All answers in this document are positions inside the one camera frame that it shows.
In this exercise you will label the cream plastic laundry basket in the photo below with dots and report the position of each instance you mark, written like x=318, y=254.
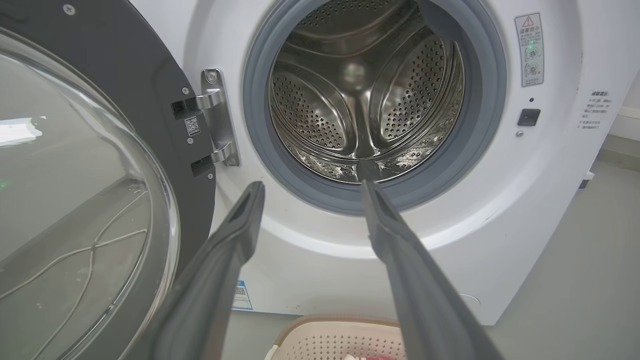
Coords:
x=320, y=345

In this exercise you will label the white wall baseboard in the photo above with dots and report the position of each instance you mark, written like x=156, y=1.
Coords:
x=627, y=122

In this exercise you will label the small white text label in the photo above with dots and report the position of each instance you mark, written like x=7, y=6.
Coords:
x=595, y=110

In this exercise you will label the black door latch socket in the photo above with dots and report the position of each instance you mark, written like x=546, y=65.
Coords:
x=529, y=117

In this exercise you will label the stainless steel washing machine drum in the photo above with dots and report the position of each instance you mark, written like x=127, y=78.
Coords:
x=320, y=110

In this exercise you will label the silver door hinge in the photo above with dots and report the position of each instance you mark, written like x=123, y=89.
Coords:
x=220, y=120

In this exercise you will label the grey rubber door gasket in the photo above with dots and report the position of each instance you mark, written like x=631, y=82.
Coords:
x=480, y=115

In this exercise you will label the QR code sticker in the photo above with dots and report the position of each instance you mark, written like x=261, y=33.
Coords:
x=193, y=126

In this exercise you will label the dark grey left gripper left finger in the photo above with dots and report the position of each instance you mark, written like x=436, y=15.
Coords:
x=210, y=290

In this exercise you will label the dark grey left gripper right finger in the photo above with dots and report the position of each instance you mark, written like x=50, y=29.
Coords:
x=420, y=300

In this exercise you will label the grey warning sticker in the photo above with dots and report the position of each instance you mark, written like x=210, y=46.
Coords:
x=529, y=50

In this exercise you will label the black washer door with glass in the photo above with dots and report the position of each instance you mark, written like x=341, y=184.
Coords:
x=150, y=65

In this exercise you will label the red and white garment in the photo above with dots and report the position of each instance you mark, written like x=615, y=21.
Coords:
x=380, y=358

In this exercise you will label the white front-load washing machine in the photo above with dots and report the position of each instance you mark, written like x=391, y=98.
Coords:
x=325, y=280

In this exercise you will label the blue energy sticker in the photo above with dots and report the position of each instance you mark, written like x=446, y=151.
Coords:
x=242, y=297

